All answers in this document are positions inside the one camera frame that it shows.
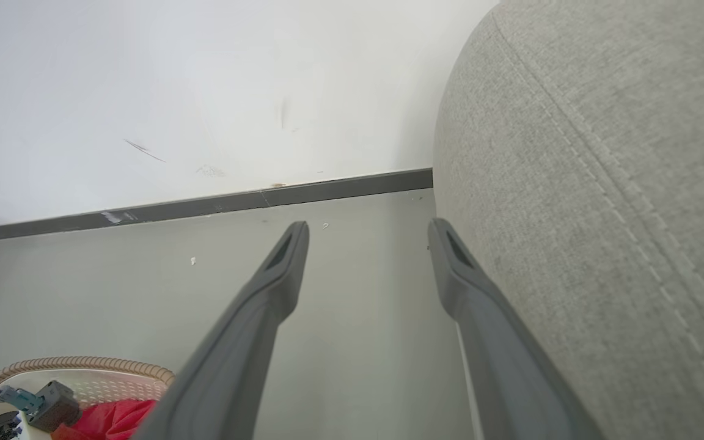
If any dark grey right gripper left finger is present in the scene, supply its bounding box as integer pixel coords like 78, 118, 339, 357
134, 221, 310, 440

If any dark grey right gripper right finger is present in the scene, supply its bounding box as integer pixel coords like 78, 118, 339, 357
428, 218, 604, 440

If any red garment with white collar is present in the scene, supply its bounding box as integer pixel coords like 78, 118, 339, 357
51, 398, 158, 440

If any cream laundry basket brown rim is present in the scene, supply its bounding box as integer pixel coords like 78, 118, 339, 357
0, 356, 177, 440

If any grey fabric sofa seat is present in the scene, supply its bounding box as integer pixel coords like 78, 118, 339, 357
433, 0, 704, 440

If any dark baseboard strip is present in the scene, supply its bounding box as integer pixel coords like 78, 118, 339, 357
0, 168, 433, 245

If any black cable with teal plug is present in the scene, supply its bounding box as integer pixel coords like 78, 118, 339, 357
0, 385, 44, 413

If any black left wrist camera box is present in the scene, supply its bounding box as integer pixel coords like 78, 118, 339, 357
25, 380, 82, 433

